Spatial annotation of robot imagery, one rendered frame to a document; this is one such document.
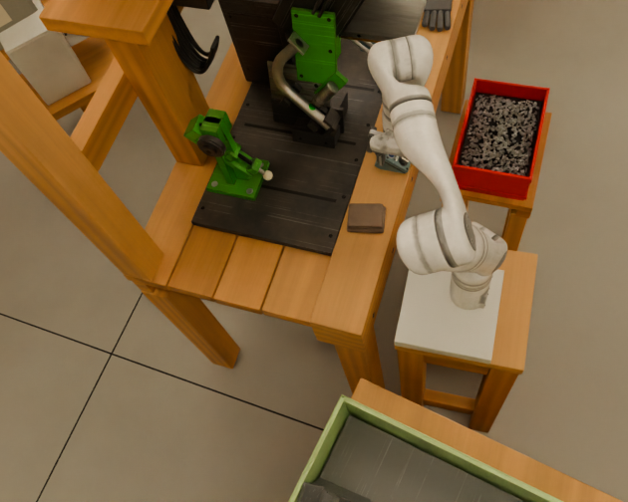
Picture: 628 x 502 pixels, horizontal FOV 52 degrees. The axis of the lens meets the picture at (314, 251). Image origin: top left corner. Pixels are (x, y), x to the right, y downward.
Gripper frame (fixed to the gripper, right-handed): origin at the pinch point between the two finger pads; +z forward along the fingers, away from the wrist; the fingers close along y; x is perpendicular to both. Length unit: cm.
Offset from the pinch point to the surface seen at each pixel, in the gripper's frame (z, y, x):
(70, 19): -24, 71, -5
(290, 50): 11, 39, -35
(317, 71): 19, 33, -36
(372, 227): 37.6, 10.1, -3.0
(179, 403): 130, 81, 44
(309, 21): 5, 35, -40
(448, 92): 116, 12, -115
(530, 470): 51, -41, 44
